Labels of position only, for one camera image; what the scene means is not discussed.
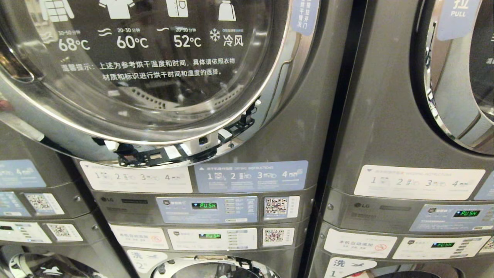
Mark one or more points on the grey front-load dryer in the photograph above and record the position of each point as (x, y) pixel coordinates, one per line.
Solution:
(312, 127)
(61, 173)
(378, 116)

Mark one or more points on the round chrome glass dryer door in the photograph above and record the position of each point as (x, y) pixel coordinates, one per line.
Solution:
(444, 100)
(154, 104)

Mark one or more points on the grey front-load washer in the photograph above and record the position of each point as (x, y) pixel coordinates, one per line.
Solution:
(318, 251)
(98, 251)
(303, 247)

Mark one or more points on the blue instruction sticker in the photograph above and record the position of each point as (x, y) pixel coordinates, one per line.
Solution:
(486, 192)
(251, 185)
(19, 173)

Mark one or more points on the square code sticker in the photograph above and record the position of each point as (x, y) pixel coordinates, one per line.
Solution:
(42, 203)
(276, 207)
(63, 232)
(274, 236)

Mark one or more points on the blue control panel with display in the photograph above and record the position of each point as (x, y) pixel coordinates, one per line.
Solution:
(173, 212)
(11, 204)
(432, 220)

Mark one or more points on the white control panel with display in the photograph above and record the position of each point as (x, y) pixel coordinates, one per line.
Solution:
(185, 239)
(23, 231)
(417, 249)

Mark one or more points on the white instruction sticker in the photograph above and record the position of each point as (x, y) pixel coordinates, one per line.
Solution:
(417, 191)
(135, 185)

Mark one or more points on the round chrome washer door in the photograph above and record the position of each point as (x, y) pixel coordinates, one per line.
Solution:
(181, 268)
(23, 264)

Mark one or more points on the white warning sticker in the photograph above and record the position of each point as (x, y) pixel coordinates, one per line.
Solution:
(135, 236)
(355, 243)

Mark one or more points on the white washer number sticker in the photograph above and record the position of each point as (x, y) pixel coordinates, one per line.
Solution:
(343, 268)
(144, 259)

